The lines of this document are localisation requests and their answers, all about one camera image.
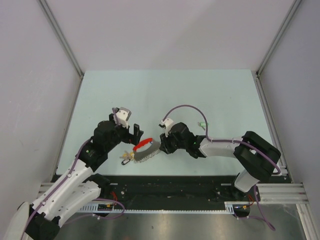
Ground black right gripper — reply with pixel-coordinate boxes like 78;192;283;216
159;129;187;155

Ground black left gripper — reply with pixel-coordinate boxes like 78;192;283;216
104;113;143;152

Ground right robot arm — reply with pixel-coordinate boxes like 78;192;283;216
159;119;281;201

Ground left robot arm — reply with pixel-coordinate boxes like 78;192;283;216
24;107;143;240

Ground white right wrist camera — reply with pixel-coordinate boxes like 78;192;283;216
159;118;174;134

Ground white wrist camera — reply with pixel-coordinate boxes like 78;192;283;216
159;118;174;134
116;107;132;129

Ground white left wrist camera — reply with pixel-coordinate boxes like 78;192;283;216
116;107;132;129

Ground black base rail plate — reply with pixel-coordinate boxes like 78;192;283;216
51;174;251;210

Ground white slotted cable duct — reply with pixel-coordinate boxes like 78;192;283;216
76;202;244;215

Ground left aluminium frame post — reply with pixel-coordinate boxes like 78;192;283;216
37;0;84;79

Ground aluminium frame post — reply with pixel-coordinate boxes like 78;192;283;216
255;0;304;77
37;0;84;79

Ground right aluminium frame post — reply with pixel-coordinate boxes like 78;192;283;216
255;0;304;77

